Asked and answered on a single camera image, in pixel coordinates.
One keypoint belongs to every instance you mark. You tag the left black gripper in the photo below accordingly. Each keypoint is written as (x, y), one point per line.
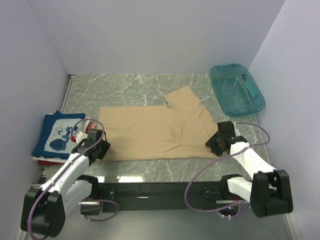
(103, 148)

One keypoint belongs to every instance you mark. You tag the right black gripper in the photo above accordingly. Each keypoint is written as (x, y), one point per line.
(214, 144)

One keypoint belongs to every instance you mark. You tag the beige t shirt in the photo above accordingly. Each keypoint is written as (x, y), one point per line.
(178, 130)

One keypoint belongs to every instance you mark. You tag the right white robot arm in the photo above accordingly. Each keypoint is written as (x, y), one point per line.
(269, 190)

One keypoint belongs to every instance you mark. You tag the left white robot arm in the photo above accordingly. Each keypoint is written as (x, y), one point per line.
(45, 208)

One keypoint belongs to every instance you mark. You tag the red folded t shirt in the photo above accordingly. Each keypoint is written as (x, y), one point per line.
(53, 161)

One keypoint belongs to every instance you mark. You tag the blue folded printed t shirt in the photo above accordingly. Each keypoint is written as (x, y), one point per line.
(55, 138)

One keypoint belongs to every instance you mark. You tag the teal plastic bin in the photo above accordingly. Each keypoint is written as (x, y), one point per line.
(236, 91)

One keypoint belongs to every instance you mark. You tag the black base beam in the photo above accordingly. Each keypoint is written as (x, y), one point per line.
(151, 196)

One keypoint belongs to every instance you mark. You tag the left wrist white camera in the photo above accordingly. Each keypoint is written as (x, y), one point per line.
(78, 137)

